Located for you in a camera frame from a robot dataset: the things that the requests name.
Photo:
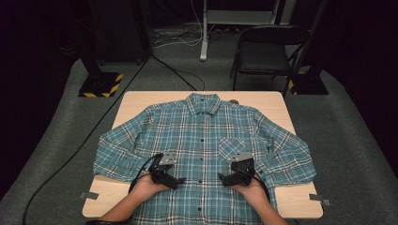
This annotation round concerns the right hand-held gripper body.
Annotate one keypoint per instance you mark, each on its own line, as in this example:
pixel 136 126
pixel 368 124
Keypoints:
pixel 242 170

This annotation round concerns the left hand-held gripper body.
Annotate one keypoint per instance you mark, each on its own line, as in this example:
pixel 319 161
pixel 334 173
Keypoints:
pixel 162 170

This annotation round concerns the teal plaid button shirt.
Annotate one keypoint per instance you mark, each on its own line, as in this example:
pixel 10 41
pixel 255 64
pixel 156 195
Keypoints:
pixel 200 131

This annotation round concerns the person's left hand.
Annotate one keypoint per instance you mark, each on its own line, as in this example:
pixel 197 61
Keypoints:
pixel 147 189

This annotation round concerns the person's right hand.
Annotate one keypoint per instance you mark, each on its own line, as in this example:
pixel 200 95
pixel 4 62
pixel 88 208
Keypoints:
pixel 253 192

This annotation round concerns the black stand with striped base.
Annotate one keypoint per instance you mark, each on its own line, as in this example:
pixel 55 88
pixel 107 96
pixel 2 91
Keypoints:
pixel 309 84
pixel 98 84

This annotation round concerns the black folding chair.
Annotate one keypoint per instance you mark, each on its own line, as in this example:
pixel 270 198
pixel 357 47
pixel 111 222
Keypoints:
pixel 263 57

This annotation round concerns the black equipment cabinet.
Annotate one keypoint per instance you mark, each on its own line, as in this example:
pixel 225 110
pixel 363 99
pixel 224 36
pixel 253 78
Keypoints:
pixel 119 31

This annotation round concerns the grey table edge bracket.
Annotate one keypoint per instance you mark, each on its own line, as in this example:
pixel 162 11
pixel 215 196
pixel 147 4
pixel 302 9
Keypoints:
pixel 89 195
pixel 317 198

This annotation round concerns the white metal stand frame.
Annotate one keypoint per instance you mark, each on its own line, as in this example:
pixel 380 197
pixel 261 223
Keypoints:
pixel 204 47

